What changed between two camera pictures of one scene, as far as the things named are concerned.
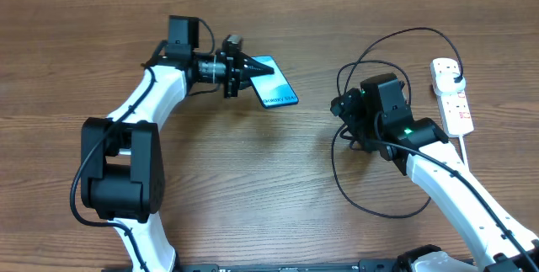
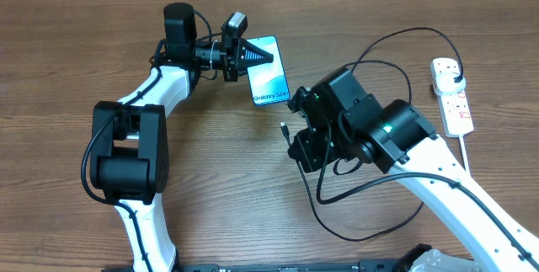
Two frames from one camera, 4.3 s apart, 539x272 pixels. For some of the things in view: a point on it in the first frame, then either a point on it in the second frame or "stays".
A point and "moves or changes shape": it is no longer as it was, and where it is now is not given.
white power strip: x=456 y=114 stays
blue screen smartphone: x=274 y=89 moves or changes shape
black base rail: x=293 y=267 stays
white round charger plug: x=445 y=83 stays
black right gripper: x=348 y=109 to x=307 y=152
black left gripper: x=234 y=79 to x=233 y=52
